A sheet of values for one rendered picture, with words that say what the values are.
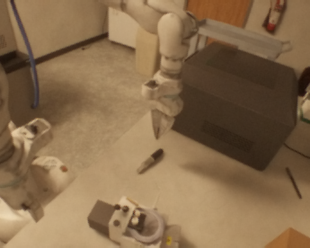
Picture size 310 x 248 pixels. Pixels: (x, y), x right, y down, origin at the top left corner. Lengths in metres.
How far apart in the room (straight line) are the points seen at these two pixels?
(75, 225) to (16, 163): 0.36
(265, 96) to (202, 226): 0.46
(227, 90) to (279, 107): 0.18
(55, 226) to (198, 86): 0.64
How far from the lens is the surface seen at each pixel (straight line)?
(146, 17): 0.57
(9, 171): 0.39
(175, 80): 0.58
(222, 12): 3.82
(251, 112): 0.77
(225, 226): 0.75
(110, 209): 0.62
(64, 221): 0.71
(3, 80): 0.30
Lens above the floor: 1.53
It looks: 41 degrees down
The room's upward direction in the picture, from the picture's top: 9 degrees clockwise
